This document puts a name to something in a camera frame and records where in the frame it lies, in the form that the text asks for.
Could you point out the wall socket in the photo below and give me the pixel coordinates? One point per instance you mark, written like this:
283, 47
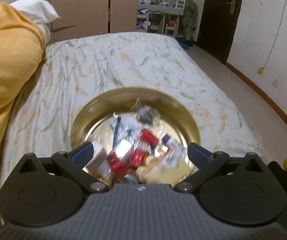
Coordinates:
274, 83
260, 70

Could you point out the green hanging clothing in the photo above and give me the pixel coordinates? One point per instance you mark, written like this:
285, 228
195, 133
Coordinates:
189, 20

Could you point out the cluttered white shelf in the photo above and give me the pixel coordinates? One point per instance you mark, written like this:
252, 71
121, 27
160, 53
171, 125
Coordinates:
158, 10

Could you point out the clear plastic packet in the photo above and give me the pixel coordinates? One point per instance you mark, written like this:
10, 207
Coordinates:
126, 130

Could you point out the white chair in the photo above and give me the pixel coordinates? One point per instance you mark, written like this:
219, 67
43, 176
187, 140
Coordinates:
170, 27

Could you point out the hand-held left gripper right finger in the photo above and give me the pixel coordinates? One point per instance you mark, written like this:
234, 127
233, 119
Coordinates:
199, 153

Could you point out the white pillow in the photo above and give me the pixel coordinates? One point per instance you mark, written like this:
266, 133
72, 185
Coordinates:
37, 8

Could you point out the floral round tin container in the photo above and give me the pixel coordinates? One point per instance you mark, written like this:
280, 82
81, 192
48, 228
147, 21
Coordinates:
101, 110

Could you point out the red snack packet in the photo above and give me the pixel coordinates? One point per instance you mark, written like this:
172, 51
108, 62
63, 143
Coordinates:
138, 158
148, 138
114, 164

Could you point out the grey wrapper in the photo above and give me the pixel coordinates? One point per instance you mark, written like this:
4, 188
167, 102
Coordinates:
147, 113

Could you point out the person's black clothing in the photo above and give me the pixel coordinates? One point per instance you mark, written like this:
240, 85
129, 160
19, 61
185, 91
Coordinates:
283, 177

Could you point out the floral bedspread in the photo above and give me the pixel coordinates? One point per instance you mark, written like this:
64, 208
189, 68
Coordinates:
133, 62

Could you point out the blue cloth on floor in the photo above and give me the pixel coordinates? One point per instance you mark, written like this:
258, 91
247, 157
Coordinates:
186, 46

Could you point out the dark door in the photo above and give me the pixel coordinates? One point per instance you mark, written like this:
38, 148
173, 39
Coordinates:
218, 17

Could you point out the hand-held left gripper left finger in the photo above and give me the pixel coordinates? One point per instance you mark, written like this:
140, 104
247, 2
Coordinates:
82, 153

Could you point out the white tube purple cap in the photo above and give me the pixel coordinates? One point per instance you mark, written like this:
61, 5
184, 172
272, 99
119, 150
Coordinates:
173, 146

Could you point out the brown wardrobe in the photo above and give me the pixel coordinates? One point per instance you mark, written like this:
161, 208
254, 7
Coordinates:
83, 5

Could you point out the yellow blanket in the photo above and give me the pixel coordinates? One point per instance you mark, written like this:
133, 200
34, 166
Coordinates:
6, 67

